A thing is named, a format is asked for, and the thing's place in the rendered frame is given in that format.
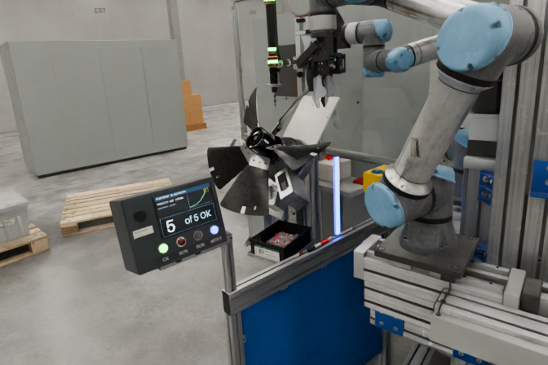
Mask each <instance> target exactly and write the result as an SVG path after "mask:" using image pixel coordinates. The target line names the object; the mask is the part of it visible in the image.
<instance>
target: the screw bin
mask: <svg viewBox="0 0 548 365"><path fill-rule="evenodd" d="M311 228H312V227H311V226H304V225H300V224H297V223H292V222H286V221H281V220H278V221H276V222H274V223H273V224H272V225H271V226H268V227H267V228H265V229H264V230H262V231H260V232H259V233H258V234H257V235H255V236H253V237H251V238H250V239H249V241H250V246H251V253H252V254H255V255H258V256H261V257H266V258H269V259H272V260H275V261H278V262H281V261H283V260H285V259H286V258H288V257H292V256H293V255H295V254H296V253H298V252H299V251H300V250H301V249H303V248H304V247H305V246H306V245H308V244H309V243H310V242H311ZM280 231H283V232H285V233H289V234H292V235H295V234H298V237H296V238H295V239H294V240H292V241H291V242H290V243H288V244H287V245H286V246H285V247H280V246H276V245H273V244H268V243H265V242H266V241H268V240H269V239H271V238H272V237H273V236H274V235H276V234H277V233H279V232H280Z"/></svg>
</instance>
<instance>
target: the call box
mask: <svg viewBox="0 0 548 365"><path fill-rule="evenodd" d="M386 167H387V165H382V166H379V167H377V168H374V169H381V170H382V171H383V172H384V171H385V169H386ZM381 177H382V174H381V173H378V174H377V173H373V169H370V170H368V171H365V172H364V173H363V191H366V189H367V187H368V186H370V185H371V184H372V183H378V182H379V181H380V179H381Z"/></svg>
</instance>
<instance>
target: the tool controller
mask: <svg viewBox="0 0 548 365"><path fill-rule="evenodd" d="M109 205H110V209H111V212H112V216H113V221H114V225H115V228H116V232H117V238H118V242H119V245H120V249H121V252H122V258H123V261H124V265H125V268H126V270H128V271H130V272H132V273H135V274H137V275H143V274H145V273H148V272H149V271H152V270H156V269H157V268H160V267H162V266H166V265H168V264H171V263H172V262H181V261H182V259H183V258H185V257H188V256H191V255H193V254H195V255H197V254H200V253H201V251H203V250H206V249H208V248H211V247H214V246H215V245H218V244H221V243H224V242H226V241H227V240H228V238H227V234H226V231H225V227H224V223H223V217H222V214H221V209H220V206H219V199H218V196H217V192H216V189H215V185H214V179H213V177H205V178H194V179H192V180H188V181H185V182H179V183H176V184H172V185H169V186H166V187H160V188H157V189H153V190H150V191H145V192H141V193H138V194H134V195H131V196H126V197H122V198H119V199H115V200H110V201H109ZM174 214H178V218H179V225H180V228H181V231H182V232H180V233H178V234H175V235H171V236H168V237H166V238H163V234H162V230H161V224H160V221H159V219H161V218H165V217H168V216H170V215H174ZM212 225H216V226H217V227H218V228H219V232H218V233H217V234H216V235H212V234H211V233H210V227H211V226H212ZM195 231H201V232H202V234H203V237H202V239H201V240H195V239H194V238H193V234H194V232H195ZM180 236H182V237H184V238H185V239H186V244H185V245H184V246H183V247H179V246H178V245H177V244H176V240H177V239H178V238H179V237H180ZM161 243H166V244H167V245H168V251H167V252H166V253H159V252H158V246H159V244H161Z"/></svg>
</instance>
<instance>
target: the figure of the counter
mask: <svg viewBox="0 0 548 365"><path fill-rule="evenodd" d="M159 221H160V224H161V230H162V234H163V238H166V237H168V236H171V235H175V234H178V233H180V232H182V231H181V228H180V225H179V218H178V214H174V215H170V216H168V217H165V218H161V219H159Z"/></svg>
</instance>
